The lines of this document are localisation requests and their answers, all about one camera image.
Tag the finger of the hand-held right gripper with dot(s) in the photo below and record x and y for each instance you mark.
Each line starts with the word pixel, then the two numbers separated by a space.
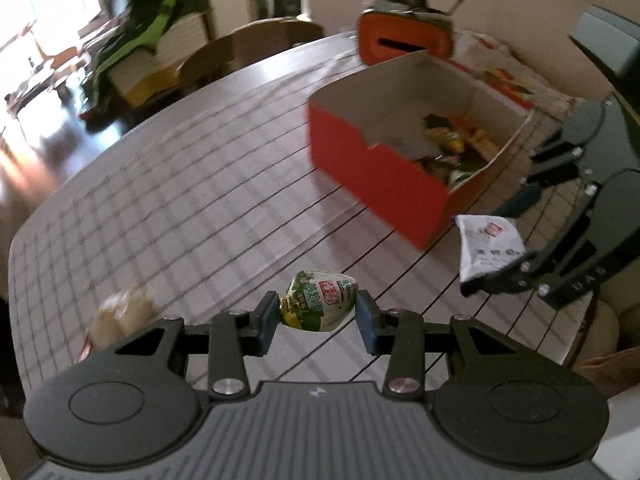
pixel 555 260
pixel 522 199

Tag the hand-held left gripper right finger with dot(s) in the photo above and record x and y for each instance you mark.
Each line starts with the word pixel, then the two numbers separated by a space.
pixel 365 327

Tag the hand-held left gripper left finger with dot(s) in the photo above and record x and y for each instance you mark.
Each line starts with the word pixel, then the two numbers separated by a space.
pixel 268 321

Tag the green yellow snack packet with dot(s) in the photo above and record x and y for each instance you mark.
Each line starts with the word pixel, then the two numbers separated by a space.
pixel 320 300

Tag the white snack packet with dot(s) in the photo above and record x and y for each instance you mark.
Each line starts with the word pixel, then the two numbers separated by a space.
pixel 487 250

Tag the cream snack packet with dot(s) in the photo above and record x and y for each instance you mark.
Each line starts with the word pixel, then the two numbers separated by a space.
pixel 122 317

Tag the orange cardboard box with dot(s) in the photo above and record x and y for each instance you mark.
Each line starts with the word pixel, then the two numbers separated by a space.
pixel 375 170

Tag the beige cushion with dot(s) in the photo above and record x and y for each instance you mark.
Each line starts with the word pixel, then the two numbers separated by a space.
pixel 610 345

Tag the colourful printed bag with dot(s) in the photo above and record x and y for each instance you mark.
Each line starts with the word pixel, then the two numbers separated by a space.
pixel 510 75

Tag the orange tissue holder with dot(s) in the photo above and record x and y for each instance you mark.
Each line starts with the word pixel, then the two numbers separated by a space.
pixel 405 35

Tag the brown chair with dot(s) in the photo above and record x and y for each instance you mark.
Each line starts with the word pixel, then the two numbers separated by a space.
pixel 250 50

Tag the white yellow box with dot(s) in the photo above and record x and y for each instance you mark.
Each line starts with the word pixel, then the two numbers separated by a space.
pixel 165 60

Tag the green cloth pile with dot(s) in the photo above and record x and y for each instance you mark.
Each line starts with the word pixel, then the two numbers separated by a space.
pixel 150 15

